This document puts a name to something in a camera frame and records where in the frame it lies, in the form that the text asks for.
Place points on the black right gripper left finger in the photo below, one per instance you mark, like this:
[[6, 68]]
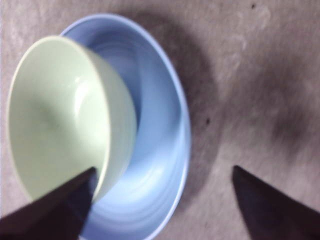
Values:
[[55, 212]]

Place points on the blue plate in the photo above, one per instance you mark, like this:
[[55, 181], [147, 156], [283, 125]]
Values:
[[155, 125]]

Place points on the green ribbed bowl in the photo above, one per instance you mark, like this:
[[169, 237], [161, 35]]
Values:
[[50, 100]]

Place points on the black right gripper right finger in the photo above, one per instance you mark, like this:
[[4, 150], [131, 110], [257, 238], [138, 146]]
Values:
[[270, 210]]

